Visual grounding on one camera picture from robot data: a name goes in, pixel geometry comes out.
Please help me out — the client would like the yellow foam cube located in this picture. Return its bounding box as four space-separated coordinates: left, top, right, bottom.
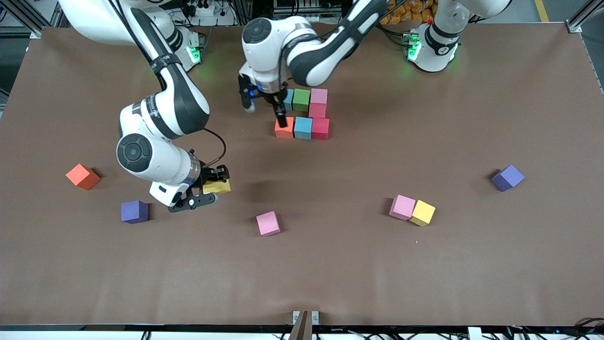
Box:
203 178 232 195
410 200 436 227

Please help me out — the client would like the orange foam cube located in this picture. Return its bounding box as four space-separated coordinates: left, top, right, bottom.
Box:
275 117 295 139
66 163 101 191

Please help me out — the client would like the green foam cube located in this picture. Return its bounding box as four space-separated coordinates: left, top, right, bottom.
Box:
293 89 311 112

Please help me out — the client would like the purple foam cube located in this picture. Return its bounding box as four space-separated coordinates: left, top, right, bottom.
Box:
121 200 150 224
491 164 525 192

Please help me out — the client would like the background equipment rack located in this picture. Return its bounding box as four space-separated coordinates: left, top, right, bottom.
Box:
236 0 359 26

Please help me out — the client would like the white power strip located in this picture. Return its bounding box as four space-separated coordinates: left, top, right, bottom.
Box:
191 1 218 17

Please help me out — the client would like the small green-lit controller box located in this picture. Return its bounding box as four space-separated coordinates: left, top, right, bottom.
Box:
401 31 421 61

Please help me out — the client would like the bag of orange items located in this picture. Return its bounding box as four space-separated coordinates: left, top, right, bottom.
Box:
380 0 437 25

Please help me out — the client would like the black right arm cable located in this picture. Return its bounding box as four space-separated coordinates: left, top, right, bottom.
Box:
203 127 227 170

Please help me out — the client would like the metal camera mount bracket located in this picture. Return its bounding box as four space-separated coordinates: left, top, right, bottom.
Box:
292 310 320 340

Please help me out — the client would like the aluminium frame profile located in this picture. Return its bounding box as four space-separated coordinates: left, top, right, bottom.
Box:
0 0 71 39
566 0 604 34

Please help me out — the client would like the black cable bundle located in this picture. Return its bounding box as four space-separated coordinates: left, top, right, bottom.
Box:
491 317 604 340

